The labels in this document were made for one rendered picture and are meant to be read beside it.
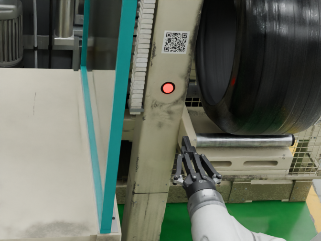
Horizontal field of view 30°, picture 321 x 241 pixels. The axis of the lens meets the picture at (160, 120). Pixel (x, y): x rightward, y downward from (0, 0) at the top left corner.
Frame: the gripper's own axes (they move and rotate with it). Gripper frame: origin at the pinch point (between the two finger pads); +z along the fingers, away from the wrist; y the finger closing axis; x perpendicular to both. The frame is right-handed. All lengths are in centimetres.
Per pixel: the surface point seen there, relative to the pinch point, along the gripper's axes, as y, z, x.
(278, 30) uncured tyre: -22.8, 12.5, -29.8
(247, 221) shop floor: -63, 74, 106
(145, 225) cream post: 0, 29, 60
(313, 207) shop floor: -101, 82, 106
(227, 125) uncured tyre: -17.1, 17.2, 5.4
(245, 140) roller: -26.1, 21.6, 14.6
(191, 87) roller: -14, 51, 14
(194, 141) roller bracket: -7.7, 17.7, 11.7
